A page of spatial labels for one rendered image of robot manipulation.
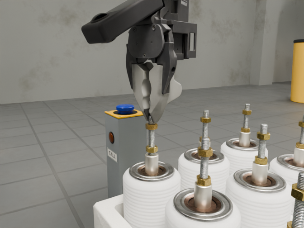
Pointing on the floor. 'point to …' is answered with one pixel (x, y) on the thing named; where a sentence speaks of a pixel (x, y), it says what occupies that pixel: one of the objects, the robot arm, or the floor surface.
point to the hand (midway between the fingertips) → (148, 114)
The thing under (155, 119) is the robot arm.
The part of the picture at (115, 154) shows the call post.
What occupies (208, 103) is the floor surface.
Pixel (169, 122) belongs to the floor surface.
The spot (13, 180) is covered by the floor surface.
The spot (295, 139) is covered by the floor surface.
